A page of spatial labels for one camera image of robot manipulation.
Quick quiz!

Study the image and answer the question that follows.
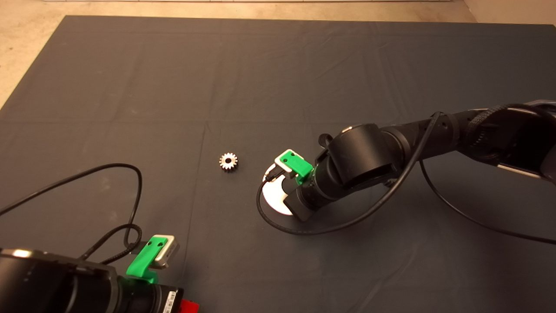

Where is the dark grey table cloth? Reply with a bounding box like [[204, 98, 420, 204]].
[[0, 16, 556, 313]]

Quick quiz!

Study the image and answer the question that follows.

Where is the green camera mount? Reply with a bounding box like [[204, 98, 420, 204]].
[[279, 150, 314, 183], [126, 236, 168, 284]]

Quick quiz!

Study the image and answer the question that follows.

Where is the black left camera cable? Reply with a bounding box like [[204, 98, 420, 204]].
[[0, 163, 143, 263]]

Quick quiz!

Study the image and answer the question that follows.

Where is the round metal carrier plate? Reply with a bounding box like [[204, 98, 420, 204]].
[[262, 163, 294, 216]]

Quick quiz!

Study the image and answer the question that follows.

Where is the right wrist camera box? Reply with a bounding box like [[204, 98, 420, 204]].
[[275, 150, 298, 179]]

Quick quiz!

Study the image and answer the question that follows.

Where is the black camera cable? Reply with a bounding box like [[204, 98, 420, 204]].
[[0, 163, 143, 263], [256, 111, 556, 244]]

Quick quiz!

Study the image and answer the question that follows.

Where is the left green camera mount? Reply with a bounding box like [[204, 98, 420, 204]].
[[126, 236, 168, 284]]

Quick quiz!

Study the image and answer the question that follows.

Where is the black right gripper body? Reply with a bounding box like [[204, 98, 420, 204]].
[[285, 178, 331, 222]]

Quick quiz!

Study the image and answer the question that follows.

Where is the black right camera cable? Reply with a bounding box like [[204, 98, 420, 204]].
[[256, 111, 556, 244]]

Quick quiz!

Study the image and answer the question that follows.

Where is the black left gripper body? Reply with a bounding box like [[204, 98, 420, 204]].
[[117, 278, 183, 313]]

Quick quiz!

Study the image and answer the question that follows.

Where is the right green camera mount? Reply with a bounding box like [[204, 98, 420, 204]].
[[279, 150, 314, 183]]

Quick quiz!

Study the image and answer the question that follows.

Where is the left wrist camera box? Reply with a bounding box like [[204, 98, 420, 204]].
[[150, 235, 180, 270]]

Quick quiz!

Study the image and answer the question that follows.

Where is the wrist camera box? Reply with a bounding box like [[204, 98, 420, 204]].
[[150, 235, 180, 270], [275, 150, 298, 179]]

